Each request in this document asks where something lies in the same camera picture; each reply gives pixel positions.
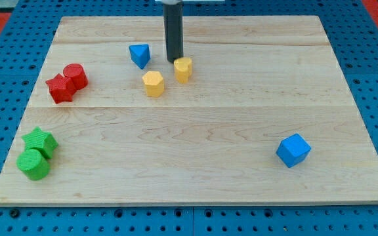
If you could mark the green cylinder block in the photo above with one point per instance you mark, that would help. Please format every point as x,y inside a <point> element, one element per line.
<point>33,165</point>

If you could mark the green star block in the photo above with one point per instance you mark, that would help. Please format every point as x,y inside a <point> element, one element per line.
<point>42,141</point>

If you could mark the red star block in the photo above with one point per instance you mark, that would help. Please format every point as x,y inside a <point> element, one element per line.
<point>61,88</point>

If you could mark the blue cube block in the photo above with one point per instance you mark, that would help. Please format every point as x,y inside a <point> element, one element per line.
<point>293,150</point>

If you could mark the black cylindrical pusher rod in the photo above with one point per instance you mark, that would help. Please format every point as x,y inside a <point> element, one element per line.
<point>172,19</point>

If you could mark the yellow heart block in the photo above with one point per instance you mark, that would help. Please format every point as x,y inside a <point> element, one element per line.
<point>182,69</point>

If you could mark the yellow hexagon block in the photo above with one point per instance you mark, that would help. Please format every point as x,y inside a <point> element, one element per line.
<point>153,83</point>

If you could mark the red cylinder block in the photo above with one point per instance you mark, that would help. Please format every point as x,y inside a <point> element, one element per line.
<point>77,73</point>

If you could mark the wooden board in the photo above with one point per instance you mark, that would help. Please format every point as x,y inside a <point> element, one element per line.
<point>212,141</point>

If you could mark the blue triangle block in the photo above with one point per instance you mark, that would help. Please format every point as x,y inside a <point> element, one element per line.
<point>140,55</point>

